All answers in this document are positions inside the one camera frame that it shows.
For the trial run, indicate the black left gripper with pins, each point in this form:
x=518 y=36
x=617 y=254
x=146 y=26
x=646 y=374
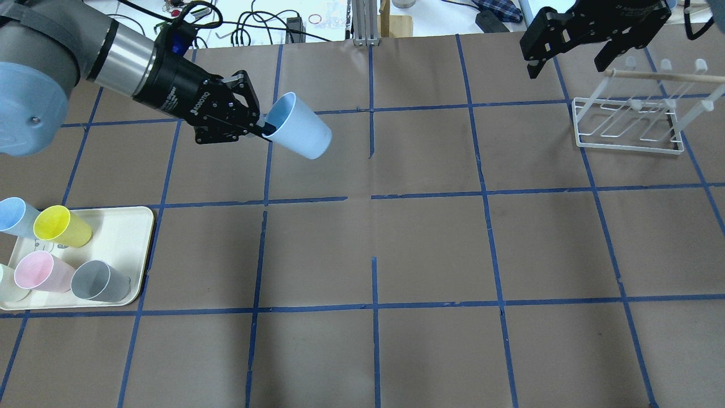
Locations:
x=174 y=90

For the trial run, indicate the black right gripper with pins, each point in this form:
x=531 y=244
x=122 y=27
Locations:
x=614 y=20

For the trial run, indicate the light blue plastic cup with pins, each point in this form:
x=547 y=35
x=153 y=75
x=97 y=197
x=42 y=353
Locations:
x=298 y=128

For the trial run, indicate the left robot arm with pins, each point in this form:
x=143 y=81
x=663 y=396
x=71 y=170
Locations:
x=48 y=47

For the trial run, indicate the grey plastic cup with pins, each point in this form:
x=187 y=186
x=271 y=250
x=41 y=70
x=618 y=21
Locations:
x=96 y=280

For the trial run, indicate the yellow plastic cup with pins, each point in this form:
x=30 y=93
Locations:
x=59 y=225

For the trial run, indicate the pink plastic cup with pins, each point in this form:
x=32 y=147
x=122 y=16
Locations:
x=43 y=271

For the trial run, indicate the cream plastic cup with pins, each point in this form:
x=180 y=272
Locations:
x=10 y=291

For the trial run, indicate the black power adapter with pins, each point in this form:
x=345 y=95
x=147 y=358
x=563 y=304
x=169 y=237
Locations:
x=296 y=30

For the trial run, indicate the wooden stand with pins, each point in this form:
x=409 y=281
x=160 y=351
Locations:
x=393 y=26

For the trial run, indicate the cream plastic tray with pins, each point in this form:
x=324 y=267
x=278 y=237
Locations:
x=121 y=238

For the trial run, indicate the white wire cup rack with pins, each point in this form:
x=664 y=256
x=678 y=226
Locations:
x=645 y=111

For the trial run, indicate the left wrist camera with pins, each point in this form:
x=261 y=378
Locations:
x=179 y=38

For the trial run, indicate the aluminium frame post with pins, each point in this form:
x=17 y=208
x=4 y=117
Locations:
x=364 y=23

